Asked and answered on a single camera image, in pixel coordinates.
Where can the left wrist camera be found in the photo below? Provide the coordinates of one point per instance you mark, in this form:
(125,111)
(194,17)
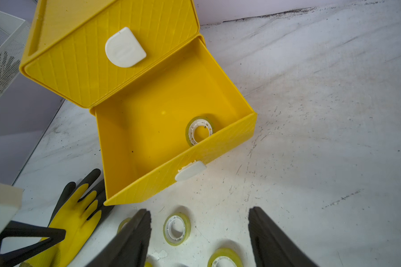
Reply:
(10,203)

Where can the yellow top drawer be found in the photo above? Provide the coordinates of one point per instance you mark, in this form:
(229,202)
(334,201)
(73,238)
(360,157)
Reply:
(120,56)

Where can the yellow drawer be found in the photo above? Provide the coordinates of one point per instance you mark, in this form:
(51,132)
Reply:
(142,127)
(120,56)

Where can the yellow black work glove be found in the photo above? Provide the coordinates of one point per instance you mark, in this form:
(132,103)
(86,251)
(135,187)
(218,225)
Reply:
(79,211)

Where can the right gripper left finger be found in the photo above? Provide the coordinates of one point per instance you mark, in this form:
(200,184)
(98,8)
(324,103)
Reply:
(130,246)

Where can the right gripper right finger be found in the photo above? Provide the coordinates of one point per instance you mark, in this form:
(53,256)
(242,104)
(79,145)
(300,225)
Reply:
(271,246)

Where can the white mesh two-tier rack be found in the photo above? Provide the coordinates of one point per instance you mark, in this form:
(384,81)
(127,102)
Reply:
(14,33)

